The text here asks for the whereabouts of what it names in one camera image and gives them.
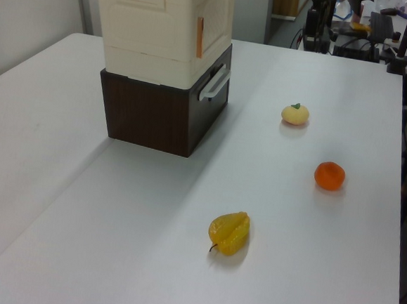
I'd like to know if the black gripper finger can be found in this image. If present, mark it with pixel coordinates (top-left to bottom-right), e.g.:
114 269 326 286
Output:
305 8 321 38
319 8 332 33

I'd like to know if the cream plastic cabinet door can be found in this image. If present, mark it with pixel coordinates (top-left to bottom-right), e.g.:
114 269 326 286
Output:
190 0 237 73

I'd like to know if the cream plastic cabinet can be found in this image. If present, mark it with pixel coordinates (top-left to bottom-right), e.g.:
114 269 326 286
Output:
87 0 237 91

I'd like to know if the small yellow object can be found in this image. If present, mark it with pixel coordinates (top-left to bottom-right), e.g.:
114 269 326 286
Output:
350 22 373 34

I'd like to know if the black electronics box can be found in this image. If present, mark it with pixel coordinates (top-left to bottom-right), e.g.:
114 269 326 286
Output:
331 33 382 63

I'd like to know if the black table clamp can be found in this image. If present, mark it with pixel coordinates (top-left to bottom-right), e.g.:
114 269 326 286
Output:
386 55 407 76

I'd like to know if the pale yellow toy persimmon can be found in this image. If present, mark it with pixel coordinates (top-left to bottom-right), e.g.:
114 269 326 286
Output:
280 101 311 127

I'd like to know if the dark brown drawer front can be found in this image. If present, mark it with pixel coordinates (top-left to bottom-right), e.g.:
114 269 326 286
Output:
185 41 235 161

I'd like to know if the orange toy tangerine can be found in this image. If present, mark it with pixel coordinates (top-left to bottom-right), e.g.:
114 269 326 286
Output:
313 160 348 192

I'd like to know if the dark brown wooden drawer box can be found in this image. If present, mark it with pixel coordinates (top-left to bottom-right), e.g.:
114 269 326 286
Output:
93 33 235 161

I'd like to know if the yellow toy starfruit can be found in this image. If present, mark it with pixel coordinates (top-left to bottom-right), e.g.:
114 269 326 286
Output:
206 209 252 259

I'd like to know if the black camera stand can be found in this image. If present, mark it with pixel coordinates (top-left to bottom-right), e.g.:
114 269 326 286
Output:
302 25 337 55

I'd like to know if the white drawer handle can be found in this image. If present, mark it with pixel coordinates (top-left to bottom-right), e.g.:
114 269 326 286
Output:
198 62 232 104

